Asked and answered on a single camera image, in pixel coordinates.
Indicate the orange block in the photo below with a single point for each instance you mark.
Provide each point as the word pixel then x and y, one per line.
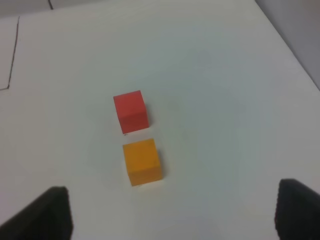
pixel 142 162

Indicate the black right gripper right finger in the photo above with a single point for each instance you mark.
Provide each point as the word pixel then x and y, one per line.
pixel 297 212

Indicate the red block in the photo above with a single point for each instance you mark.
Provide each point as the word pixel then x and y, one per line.
pixel 131 111

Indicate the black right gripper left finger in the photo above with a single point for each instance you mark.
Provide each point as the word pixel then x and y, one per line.
pixel 48 217

